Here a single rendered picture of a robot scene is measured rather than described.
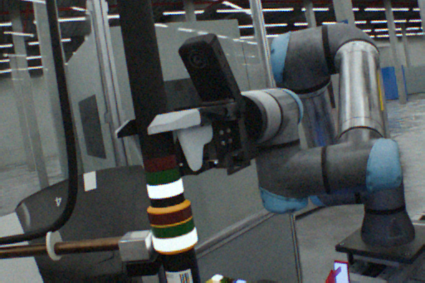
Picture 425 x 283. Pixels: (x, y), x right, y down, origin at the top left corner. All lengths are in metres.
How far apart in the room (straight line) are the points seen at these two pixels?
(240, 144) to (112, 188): 0.20
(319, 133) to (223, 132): 0.59
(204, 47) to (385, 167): 0.30
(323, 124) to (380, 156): 0.44
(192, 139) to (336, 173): 0.26
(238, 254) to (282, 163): 1.05
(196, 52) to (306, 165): 0.24
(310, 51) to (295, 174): 0.37
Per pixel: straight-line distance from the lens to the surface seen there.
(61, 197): 0.57
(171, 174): 0.37
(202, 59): 0.46
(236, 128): 0.45
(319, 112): 0.98
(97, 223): 0.52
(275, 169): 0.59
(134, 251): 0.40
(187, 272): 0.40
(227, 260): 1.57
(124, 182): 0.55
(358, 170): 0.57
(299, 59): 0.89
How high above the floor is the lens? 1.50
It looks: 3 degrees down
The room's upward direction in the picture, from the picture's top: 10 degrees counter-clockwise
